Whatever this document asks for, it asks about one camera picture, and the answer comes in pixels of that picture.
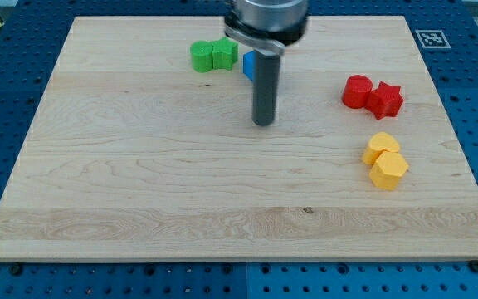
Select red star block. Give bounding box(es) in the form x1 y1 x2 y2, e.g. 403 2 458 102
365 81 404 120

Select yellow hexagon block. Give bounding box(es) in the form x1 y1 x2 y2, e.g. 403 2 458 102
369 151 409 190

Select blue cube block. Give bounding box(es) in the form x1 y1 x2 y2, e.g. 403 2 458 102
242 51 255 81

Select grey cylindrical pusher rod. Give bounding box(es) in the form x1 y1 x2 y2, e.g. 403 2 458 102
252 50 280 126

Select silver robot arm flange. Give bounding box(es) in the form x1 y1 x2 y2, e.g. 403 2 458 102
224 0 309 56

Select white fiducial marker tag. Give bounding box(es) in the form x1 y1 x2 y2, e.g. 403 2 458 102
416 30 451 49

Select red cylinder block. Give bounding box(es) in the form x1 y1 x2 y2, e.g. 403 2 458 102
342 75 373 109

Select green cylinder block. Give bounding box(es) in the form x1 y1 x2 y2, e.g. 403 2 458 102
190 41 213 73

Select yellow heart block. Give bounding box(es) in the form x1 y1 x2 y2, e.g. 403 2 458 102
361 131 401 165

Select green star block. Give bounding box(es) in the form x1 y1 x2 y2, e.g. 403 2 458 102
211 37 238 71

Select light wooden board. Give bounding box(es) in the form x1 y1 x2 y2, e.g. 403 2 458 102
0 16 478 262

